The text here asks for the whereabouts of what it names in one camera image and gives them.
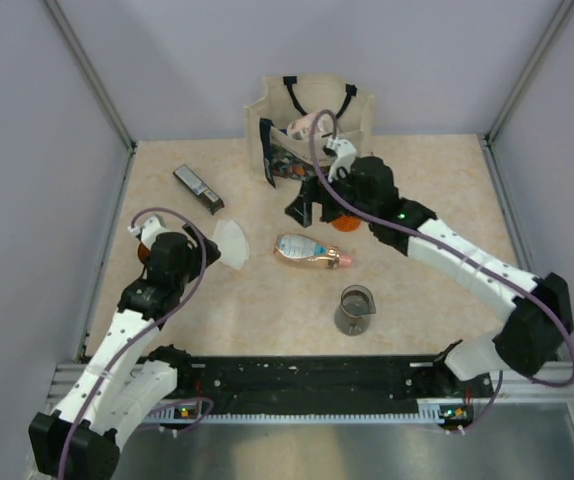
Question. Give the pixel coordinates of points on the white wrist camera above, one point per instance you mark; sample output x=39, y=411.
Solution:
x=149, y=230
x=344, y=153

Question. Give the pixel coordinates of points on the pink pouch in bag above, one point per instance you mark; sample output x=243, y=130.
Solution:
x=301, y=128

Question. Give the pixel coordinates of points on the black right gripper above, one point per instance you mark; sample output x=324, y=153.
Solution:
x=302, y=208

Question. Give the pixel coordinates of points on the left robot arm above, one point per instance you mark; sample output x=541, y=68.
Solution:
x=84, y=435

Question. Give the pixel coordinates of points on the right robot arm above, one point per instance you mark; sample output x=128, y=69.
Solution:
x=535, y=311

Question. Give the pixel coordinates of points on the pink liquid soap bottle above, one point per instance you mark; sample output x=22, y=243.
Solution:
x=304, y=251

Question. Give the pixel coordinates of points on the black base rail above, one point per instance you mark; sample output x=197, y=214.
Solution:
x=322, y=385

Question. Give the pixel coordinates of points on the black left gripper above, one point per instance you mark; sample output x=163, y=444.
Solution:
x=196, y=253

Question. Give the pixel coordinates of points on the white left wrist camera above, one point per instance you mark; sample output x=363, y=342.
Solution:
x=149, y=230

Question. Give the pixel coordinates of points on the black rectangular box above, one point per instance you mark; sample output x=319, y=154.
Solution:
x=199, y=189

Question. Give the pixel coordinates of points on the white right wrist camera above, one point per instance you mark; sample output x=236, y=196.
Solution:
x=344, y=153

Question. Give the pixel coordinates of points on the dark glass beaker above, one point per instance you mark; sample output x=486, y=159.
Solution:
x=355, y=310

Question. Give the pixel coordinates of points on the beige canvas tote bag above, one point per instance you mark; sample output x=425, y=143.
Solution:
x=290, y=98

